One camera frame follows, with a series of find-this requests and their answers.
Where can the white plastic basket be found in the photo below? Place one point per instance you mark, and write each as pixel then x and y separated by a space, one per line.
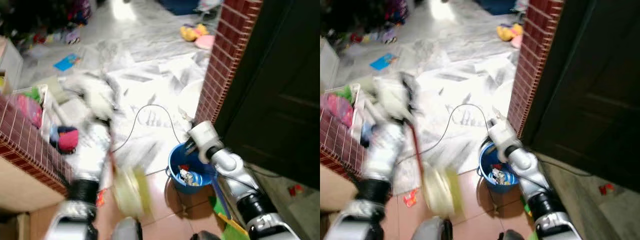
pixel 356 100
pixel 44 100

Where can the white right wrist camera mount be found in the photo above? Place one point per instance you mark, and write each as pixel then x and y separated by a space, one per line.
pixel 502 132
pixel 204 135

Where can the pink round cushion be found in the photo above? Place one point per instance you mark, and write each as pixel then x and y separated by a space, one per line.
pixel 205 41
pixel 516 41

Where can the dark right robot leg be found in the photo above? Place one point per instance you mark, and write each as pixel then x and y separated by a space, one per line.
pixel 204 236
pixel 510 235

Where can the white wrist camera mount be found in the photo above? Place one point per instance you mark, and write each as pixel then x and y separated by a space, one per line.
pixel 392 97
pixel 502 132
pixel 204 135
pixel 95 95

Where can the pink cloth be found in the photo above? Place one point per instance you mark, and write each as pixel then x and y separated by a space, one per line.
pixel 340 110
pixel 30 110

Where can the blue flat book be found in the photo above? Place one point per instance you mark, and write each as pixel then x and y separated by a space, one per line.
pixel 67 61
pixel 383 61

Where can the green toy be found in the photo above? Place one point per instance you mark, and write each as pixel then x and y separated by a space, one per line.
pixel 32 93
pixel 345 92

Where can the white cabinet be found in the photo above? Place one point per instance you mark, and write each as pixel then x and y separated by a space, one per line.
pixel 10 62
pixel 327 62

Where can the dark wooden door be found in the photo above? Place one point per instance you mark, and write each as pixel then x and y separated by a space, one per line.
pixel 590 90
pixel 280 100

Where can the grey left robot leg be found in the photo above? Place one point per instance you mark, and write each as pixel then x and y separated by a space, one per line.
pixel 434 230
pixel 127 230

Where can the red orange wrapper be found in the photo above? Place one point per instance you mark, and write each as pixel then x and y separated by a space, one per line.
pixel 410 197
pixel 100 197

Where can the blue plastic bucket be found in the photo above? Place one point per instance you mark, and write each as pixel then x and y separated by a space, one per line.
pixel 175 167
pixel 487 172

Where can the yellow plush toy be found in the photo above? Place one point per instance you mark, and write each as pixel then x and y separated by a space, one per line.
pixel 509 32
pixel 192 32

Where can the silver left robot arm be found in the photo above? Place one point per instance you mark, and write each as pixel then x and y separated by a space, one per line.
pixel 382 155
pixel 92 155

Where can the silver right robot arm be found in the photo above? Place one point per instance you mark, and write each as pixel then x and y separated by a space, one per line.
pixel 525 167
pixel 232 167

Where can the dark blue mat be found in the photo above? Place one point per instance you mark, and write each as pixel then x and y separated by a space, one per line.
pixel 180 5
pixel 497 5

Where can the small red wrapper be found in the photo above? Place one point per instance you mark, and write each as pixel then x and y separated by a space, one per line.
pixel 295 190
pixel 606 189

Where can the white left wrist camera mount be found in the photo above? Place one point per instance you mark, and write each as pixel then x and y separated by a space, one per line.
pixel 392 97
pixel 95 95

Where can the colourful toy pile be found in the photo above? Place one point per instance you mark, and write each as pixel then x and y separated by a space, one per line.
pixel 365 20
pixel 45 20

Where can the pink and blue bag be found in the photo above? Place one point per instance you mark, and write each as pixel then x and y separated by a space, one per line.
pixel 66 139
pixel 367 135

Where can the rubbish heap in bucket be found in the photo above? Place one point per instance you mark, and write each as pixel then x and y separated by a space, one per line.
pixel 189 176
pixel 499 175

